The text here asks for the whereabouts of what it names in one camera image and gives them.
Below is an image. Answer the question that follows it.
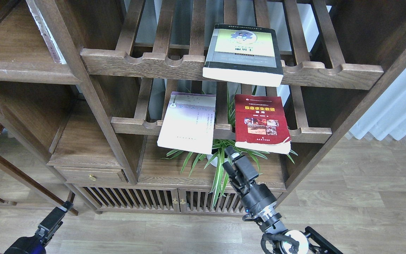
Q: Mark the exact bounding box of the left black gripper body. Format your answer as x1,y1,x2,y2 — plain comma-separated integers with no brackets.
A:
4,226,59,254

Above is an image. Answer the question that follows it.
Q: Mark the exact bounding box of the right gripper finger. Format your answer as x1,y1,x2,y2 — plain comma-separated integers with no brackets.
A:
224,146,240,161
222,162,239,184

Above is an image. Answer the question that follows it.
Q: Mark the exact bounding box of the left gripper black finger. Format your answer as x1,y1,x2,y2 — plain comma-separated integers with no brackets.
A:
39,201,73,233

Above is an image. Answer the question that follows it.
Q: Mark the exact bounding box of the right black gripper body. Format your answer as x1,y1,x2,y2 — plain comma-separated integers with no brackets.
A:
230,155,281,223

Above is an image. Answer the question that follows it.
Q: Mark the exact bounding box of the red book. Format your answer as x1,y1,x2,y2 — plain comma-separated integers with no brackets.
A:
235,94,291,154

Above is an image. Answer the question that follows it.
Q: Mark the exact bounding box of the green and black book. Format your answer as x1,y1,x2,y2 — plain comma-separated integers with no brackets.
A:
202,24,284,87

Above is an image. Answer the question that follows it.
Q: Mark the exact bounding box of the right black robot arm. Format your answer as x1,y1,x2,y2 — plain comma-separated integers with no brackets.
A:
223,146,340,254

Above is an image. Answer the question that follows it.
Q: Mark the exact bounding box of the green spider plant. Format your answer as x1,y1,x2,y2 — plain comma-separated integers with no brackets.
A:
162,88,298,209

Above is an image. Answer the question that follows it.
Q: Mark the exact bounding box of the white plant pot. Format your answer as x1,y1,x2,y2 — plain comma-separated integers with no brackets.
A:
204,151,232,169

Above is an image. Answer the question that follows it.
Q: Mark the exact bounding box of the white and purple book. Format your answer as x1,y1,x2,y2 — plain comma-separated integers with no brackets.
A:
157,91,216,154

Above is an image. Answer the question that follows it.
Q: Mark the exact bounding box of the brass drawer knob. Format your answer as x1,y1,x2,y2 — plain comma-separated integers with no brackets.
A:
88,174,97,181

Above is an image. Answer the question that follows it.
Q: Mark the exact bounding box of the dark wooden bookshelf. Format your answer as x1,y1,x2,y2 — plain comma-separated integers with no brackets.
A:
0,0,406,215

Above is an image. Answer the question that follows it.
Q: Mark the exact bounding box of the white standing book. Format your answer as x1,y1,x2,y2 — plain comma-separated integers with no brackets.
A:
26,0,67,65

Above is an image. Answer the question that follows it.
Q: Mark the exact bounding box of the white curtain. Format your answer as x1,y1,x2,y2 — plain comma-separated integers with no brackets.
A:
346,69,406,140

